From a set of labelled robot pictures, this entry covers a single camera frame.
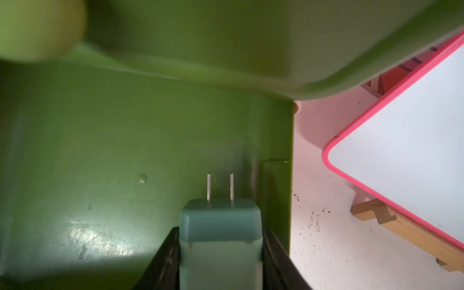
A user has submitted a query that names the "wooden whiteboard stand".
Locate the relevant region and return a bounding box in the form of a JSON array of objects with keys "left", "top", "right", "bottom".
[{"left": 351, "top": 199, "right": 464, "bottom": 273}]

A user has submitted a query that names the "pink framed whiteboard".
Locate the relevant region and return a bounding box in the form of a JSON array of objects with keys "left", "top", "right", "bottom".
[{"left": 322, "top": 33, "right": 464, "bottom": 247}]

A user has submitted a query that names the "yellow green drawer cabinet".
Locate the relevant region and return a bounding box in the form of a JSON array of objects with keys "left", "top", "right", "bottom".
[{"left": 1, "top": 1, "right": 464, "bottom": 100}]

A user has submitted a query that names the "green drawer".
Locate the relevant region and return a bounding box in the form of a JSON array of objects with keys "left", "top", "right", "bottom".
[{"left": 1, "top": 62, "right": 294, "bottom": 290}]

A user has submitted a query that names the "green plug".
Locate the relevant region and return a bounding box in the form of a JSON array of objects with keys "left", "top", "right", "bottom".
[{"left": 179, "top": 174, "right": 263, "bottom": 290}]

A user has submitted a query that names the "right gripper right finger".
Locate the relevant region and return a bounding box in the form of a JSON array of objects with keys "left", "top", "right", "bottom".
[{"left": 262, "top": 228, "right": 312, "bottom": 290}]

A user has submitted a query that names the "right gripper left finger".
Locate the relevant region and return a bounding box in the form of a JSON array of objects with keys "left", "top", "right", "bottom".
[{"left": 132, "top": 227, "right": 180, "bottom": 290}]

